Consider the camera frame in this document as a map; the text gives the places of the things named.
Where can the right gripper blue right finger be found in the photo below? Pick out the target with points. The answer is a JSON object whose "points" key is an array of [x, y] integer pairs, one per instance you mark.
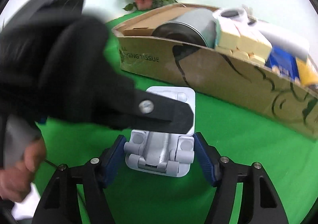
{"points": [[260, 202]]}

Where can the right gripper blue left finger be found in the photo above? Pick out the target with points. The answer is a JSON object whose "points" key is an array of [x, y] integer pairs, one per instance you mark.
{"points": [[59, 201]]}

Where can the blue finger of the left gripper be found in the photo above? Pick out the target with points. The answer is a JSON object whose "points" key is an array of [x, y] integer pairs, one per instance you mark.
{"points": [[159, 111]]}

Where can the silver metal tin can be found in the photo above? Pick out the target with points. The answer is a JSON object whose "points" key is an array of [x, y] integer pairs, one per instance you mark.
{"points": [[197, 26]]}

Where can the brown cardboard box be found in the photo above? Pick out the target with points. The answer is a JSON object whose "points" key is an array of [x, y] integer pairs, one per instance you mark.
{"points": [[222, 76]]}

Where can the pastel rubiks cube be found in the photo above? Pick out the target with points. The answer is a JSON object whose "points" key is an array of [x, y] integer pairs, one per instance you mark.
{"points": [[241, 41]]}

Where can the white handheld fan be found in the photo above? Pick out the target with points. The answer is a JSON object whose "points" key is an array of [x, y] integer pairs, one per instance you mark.
{"points": [[239, 14]]}

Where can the blue stapler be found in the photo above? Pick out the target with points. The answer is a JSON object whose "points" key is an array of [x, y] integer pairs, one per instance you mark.
{"points": [[284, 62]]}

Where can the yellow label tea jar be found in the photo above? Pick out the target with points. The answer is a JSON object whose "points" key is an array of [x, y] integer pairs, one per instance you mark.
{"points": [[307, 72]]}

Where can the person left hand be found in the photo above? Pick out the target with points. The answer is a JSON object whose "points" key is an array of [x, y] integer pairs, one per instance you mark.
{"points": [[16, 181]]}

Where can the white folding phone stand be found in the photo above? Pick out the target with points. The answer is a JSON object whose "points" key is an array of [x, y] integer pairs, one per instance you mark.
{"points": [[160, 153]]}

